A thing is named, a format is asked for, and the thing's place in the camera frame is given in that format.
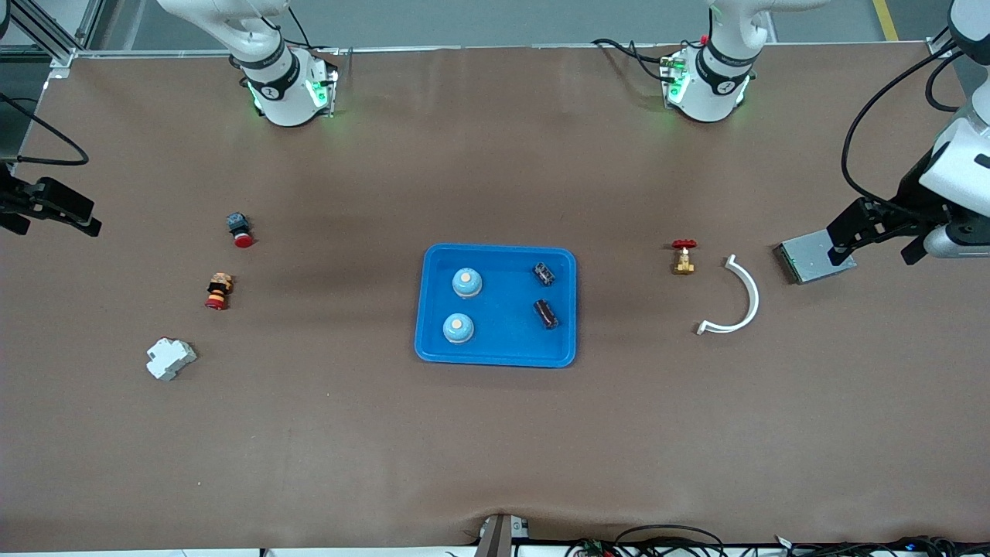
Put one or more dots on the red yellow push button switch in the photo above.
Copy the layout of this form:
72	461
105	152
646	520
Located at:
218	292

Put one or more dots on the white circuit breaker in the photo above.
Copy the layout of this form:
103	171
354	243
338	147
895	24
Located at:
170	360

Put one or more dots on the metal table edge bracket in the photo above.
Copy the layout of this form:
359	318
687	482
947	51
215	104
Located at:
499	538

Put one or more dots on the aluminium frame post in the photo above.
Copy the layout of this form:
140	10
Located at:
940	49
85	23

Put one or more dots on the grey metal power supply box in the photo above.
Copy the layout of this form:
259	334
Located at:
804	263

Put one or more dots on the blue plastic tray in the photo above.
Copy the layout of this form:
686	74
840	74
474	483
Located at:
503	340

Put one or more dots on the dark brown electrolytic capacitor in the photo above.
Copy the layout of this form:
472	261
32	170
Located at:
545	314

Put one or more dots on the aluminium table edge rail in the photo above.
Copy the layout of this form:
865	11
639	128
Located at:
464	49

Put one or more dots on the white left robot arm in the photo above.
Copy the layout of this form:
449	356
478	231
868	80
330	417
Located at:
715	93

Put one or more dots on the small black connector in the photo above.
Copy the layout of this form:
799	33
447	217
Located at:
544	274

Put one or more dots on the white curved plastic strip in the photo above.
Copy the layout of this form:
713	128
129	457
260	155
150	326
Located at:
753	298

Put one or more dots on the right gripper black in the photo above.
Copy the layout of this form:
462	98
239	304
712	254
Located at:
15	199

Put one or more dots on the blue call bell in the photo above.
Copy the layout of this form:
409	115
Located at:
466	285
458	329

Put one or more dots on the red emergency stop button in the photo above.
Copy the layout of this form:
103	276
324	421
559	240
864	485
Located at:
241	232

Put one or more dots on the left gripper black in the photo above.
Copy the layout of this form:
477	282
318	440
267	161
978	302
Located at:
902	203

